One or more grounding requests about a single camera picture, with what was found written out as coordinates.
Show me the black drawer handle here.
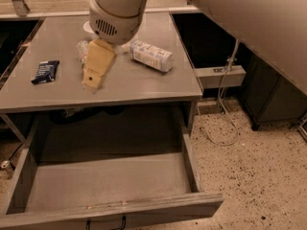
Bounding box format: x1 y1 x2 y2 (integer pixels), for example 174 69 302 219
85 217 127 230

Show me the clear plastic water bottle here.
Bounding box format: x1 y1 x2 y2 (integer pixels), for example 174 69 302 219
76 40 89 67

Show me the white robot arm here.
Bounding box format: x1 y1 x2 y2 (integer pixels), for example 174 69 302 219
89 0 307 94

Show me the white hanging cable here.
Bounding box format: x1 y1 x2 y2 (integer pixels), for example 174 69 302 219
195 38 240 147

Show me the grey metal cabinet counter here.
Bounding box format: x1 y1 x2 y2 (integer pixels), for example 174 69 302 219
0 11 203 146

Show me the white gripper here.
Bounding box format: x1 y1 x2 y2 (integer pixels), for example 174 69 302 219
83 0 142 92

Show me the plug and black floor cable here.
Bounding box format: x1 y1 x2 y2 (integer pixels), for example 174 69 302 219
0 143 23 173

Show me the white labelled plastic bottle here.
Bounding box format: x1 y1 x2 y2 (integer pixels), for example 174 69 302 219
123 40 175 73

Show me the open grey top drawer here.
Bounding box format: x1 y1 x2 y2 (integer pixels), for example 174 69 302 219
0 104 224 230

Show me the metal shelf rail behind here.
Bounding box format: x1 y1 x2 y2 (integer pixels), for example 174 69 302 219
0 0 197 20

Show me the grey metal side bracket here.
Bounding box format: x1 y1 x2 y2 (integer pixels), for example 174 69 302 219
195 65 246 89

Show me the white ceramic bowl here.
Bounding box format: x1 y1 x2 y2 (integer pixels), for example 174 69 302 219
83 21 93 34

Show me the dark cabinet at right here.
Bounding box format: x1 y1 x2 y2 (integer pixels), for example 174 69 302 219
238 45 307 130

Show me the dark blue snack packet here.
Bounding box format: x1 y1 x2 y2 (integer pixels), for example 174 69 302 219
31 60 59 84

